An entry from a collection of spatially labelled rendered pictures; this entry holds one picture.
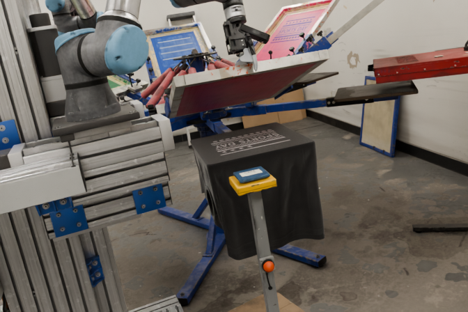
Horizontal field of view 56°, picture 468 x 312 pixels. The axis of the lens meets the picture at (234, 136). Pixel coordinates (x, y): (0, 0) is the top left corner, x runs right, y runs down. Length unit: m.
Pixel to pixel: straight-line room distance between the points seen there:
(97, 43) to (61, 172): 0.33
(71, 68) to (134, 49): 0.19
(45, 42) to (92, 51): 0.35
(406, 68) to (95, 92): 1.78
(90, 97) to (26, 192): 0.29
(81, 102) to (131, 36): 0.23
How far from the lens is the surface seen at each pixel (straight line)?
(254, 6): 6.51
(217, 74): 1.58
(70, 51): 1.23
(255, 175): 1.42
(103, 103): 1.24
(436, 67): 2.59
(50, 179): 1.14
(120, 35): 1.12
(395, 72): 2.57
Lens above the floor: 1.42
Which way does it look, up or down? 13 degrees down
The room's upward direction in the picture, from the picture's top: 9 degrees counter-clockwise
